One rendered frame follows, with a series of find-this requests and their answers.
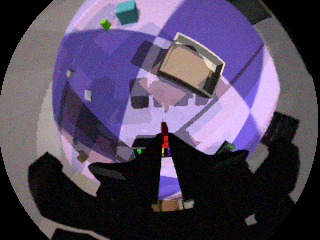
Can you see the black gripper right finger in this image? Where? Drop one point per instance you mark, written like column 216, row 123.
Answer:
column 193, row 167

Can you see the small cyan cube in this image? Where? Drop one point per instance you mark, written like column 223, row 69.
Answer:
column 127, row 12

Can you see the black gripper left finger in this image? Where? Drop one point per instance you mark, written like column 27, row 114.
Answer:
column 143, row 172

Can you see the small orange cube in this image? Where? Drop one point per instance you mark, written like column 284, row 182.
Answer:
column 82, row 157

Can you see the red blade fuse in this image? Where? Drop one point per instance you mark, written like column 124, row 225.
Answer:
column 165, row 133

